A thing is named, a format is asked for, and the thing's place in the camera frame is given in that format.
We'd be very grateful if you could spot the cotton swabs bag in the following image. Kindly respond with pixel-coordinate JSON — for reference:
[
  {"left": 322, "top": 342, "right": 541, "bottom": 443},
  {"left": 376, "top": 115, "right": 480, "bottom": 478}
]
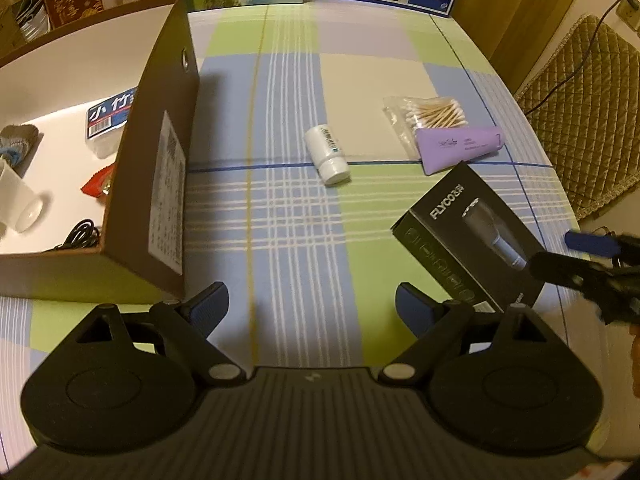
[{"left": 383, "top": 96, "right": 469, "bottom": 159}]

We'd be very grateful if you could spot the quilted chair cover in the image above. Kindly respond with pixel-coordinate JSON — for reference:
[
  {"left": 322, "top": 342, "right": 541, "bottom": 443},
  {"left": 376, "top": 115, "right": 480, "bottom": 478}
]
[{"left": 516, "top": 15, "right": 639, "bottom": 220}]

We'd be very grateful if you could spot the red snack packet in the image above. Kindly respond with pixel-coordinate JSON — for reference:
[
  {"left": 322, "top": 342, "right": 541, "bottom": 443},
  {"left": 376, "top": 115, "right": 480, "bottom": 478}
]
[{"left": 80, "top": 164, "right": 115, "bottom": 200}]

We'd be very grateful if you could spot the wall socket with plug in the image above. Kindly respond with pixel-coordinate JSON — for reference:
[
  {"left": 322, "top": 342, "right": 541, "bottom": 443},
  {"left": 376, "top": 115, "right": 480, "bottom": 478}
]
[{"left": 616, "top": 0, "right": 640, "bottom": 32}]

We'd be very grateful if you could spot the brown cardboard storage box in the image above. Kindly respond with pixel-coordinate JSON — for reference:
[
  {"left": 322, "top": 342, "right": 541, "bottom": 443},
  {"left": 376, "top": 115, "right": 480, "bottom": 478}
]
[{"left": 1, "top": 0, "right": 200, "bottom": 304}]

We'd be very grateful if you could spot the clear plastic cup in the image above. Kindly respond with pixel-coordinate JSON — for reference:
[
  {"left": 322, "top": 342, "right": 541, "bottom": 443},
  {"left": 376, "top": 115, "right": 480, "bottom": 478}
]
[{"left": 0, "top": 159, "right": 43, "bottom": 233}]

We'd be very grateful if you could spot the white small bottle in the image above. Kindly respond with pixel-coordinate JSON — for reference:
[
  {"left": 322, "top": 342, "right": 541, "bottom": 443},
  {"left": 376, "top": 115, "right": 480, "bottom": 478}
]
[{"left": 304, "top": 125, "right": 350, "bottom": 186}]

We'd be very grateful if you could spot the black usb cable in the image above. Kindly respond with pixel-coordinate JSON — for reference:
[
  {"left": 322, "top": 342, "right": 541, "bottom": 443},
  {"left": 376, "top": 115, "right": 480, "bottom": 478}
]
[{"left": 46, "top": 218, "right": 103, "bottom": 253}]

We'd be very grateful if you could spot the patterned knit sock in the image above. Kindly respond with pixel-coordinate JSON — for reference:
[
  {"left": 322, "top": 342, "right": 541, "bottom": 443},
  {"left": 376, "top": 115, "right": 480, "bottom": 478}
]
[{"left": 0, "top": 124, "right": 40, "bottom": 177}]

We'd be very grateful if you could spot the dental floss picks box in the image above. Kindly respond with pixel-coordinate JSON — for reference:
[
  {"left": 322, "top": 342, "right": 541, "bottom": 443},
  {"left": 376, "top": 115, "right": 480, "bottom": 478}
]
[{"left": 85, "top": 87, "right": 137, "bottom": 159}]

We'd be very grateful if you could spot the black power cord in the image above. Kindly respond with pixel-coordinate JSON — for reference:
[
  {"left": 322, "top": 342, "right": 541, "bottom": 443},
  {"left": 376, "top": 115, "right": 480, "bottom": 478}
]
[{"left": 519, "top": 0, "right": 632, "bottom": 116}]

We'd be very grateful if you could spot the checkered tablecloth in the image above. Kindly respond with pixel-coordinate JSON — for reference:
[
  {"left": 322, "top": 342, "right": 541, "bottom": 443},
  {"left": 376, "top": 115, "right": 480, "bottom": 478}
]
[{"left": 0, "top": 0, "right": 582, "bottom": 461}]

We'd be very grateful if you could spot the right hand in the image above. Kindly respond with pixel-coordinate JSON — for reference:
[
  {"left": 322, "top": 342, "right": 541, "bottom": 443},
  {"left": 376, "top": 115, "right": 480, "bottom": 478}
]
[{"left": 629, "top": 324, "right": 640, "bottom": 399}]

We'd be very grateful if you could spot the wooden wardrobe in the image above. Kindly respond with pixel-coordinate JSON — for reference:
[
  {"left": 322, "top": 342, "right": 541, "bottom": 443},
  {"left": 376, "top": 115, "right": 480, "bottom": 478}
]
[{"left": 451, "top": 0, "right": 574, "bottom": 92}]

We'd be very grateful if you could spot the black shaver box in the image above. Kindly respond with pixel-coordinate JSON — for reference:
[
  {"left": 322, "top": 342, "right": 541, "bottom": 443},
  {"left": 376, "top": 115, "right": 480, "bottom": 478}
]
[{"left": 392, "top": 162, "right": 544, "bottom": 312}]

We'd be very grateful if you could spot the purple cream tube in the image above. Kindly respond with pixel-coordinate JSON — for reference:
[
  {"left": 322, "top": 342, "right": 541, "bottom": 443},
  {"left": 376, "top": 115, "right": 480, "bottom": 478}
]
[{"left": 416, "top": 127, "right": 504, "bottom": 176}]

